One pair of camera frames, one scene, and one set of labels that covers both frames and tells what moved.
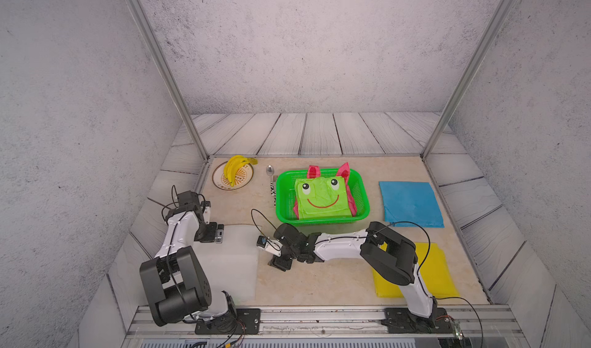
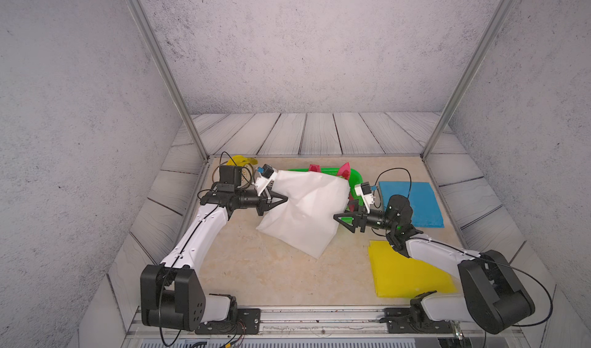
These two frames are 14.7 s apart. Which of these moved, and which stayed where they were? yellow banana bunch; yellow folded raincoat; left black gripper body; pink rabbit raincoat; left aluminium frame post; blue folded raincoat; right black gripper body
Moved: right black gripper body; left black gripper body
Stayed: yellow folded raincoat; pink rabbit raincoat; left aluminium frame post; yellow banana bunch; blue folded raincoat
